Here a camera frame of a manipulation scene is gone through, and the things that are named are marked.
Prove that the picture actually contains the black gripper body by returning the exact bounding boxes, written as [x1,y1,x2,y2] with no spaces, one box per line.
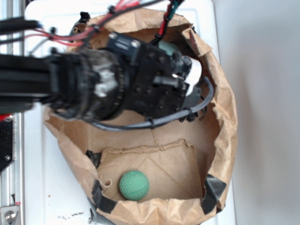
[107,32,202,119]

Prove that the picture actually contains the blue-green cloth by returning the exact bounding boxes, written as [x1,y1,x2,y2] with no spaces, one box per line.
[158,41,179,56]

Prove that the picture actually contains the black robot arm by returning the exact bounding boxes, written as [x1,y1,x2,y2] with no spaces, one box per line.
[0,32,202,122]

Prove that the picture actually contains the brown paper bag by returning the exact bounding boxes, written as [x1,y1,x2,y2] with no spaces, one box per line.
[44,14,238,225]

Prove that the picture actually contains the green textured ball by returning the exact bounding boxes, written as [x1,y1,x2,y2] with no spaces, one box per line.
[119,170,150,201]

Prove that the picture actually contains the grey braided cable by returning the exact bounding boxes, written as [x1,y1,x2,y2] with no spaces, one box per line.
[92,76,215,130]

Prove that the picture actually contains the red and black wires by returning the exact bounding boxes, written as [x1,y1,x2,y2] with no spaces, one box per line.
[23,0,186,54]

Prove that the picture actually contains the aluminium extrusion frame rail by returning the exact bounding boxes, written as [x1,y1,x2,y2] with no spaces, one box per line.
[0,0,26,225]

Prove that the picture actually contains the metal corner bracket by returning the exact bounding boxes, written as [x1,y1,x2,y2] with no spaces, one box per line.
[0,205,21,225]

